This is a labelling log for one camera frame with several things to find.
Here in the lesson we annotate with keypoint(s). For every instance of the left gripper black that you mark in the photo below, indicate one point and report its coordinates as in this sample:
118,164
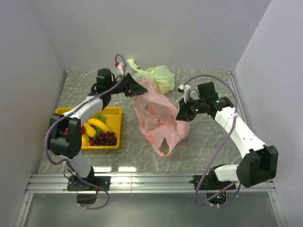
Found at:
132,87

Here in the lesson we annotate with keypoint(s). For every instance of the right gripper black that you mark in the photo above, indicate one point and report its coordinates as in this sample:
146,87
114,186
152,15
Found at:
184,114

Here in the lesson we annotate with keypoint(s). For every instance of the pink plastic bag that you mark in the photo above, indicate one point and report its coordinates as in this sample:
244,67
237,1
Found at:
157,120

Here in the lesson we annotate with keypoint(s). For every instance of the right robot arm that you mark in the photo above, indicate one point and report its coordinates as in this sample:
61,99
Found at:
259,161

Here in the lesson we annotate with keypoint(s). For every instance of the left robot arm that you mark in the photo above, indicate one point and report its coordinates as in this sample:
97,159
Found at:
63,137

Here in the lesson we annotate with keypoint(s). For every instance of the green plastic bag with fruits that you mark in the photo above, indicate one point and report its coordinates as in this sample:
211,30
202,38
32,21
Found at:
161,78

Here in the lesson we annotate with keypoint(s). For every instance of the yellow plastic tray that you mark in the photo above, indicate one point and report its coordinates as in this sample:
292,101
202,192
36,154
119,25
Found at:
112,117

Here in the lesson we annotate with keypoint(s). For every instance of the purple grape bunch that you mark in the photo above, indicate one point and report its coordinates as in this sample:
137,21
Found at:
104,139

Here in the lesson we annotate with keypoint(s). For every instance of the yellow banana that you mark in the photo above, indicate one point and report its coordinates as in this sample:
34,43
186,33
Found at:
91,128

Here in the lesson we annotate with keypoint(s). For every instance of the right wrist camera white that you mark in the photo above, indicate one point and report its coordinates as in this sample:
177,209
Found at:
184,89

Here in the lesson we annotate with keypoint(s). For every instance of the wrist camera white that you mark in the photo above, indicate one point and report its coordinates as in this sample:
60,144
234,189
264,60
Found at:
184,89
121,67

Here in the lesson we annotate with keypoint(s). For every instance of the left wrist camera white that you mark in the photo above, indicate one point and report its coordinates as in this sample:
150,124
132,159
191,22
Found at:
121,67

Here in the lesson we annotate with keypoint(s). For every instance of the right side aluminium rail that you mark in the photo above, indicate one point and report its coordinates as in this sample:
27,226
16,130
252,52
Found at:
231,82

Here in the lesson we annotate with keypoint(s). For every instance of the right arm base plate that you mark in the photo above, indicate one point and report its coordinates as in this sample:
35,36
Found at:
201,184

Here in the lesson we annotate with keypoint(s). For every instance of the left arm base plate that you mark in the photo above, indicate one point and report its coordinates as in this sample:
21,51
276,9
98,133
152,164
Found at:
76,185

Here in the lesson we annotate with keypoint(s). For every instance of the aluminium mounting rail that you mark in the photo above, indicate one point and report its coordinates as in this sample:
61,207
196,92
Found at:
159,182

